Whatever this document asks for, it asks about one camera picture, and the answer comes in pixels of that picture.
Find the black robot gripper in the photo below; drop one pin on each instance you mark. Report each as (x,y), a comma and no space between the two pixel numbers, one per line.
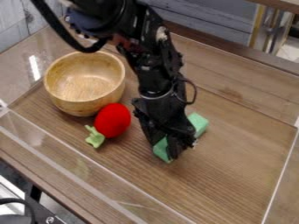
(160,109)

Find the green rectangular stick block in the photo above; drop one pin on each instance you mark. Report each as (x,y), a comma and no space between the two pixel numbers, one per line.
(199,123)

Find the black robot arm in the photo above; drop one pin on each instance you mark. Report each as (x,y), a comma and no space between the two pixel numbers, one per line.
(130,23)

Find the brown wooden bowl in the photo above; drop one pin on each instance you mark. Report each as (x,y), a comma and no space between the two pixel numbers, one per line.
(84,81)

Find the red felt strawberry toy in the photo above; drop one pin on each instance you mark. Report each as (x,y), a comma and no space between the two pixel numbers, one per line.
(111,123)

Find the clear acrylic front barrier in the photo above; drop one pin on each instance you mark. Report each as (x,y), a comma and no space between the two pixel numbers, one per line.
(84,186)

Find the black table leg bracket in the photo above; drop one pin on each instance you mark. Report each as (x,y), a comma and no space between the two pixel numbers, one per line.
(20,209)

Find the gold metal frame background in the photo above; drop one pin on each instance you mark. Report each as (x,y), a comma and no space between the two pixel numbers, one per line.
(271,27)

